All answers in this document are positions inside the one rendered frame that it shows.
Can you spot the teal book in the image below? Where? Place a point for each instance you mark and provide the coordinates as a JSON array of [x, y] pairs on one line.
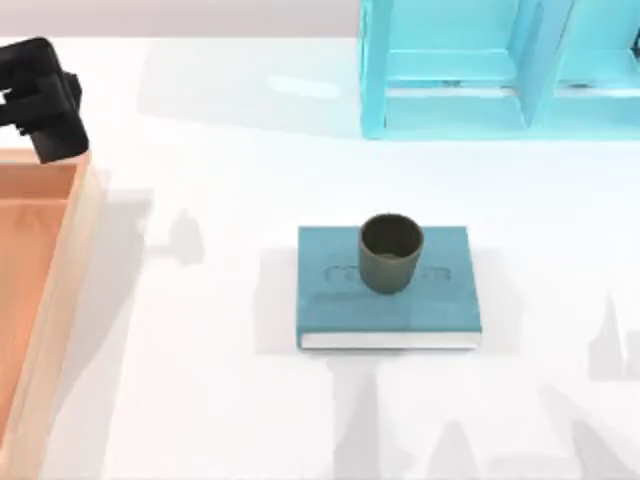
[[340, 310]]

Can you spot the light blue rack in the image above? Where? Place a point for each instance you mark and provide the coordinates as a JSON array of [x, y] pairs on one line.
[[450, 110]]

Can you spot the olive green cup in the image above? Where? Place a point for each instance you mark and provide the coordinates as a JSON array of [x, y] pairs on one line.
[[387, 272]]

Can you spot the salmon shallow box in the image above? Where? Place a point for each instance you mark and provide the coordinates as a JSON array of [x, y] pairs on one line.
[[30, 240]]

